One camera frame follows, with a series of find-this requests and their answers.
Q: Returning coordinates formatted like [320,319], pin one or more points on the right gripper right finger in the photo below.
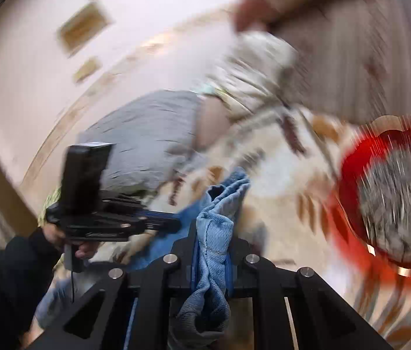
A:
[295,309]

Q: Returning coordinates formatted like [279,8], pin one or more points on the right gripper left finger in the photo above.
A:
[122,309]

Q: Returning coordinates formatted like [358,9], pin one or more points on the blue denim jeans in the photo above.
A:
[202,315]

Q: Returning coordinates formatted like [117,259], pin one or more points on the black sleeve left forearm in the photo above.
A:
[26,270]

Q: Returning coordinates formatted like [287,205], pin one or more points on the person left hand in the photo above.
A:
[57,238]

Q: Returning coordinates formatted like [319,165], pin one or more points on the green floral cloth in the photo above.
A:
[52,198]

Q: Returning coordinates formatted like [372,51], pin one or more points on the red plastic basket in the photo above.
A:
[369,141]

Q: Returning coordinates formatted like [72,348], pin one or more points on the grey quilted pillow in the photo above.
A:
[157,136]

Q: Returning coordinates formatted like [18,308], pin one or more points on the black white patterned cloth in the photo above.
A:
[384,195]

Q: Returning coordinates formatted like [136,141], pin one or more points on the leaf pattern beige blanket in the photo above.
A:
[293,160]

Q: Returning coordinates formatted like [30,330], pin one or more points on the cream crumpled cloth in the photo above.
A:
[250,75]

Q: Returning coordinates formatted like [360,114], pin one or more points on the striped floral bedsheet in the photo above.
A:
[354,58]

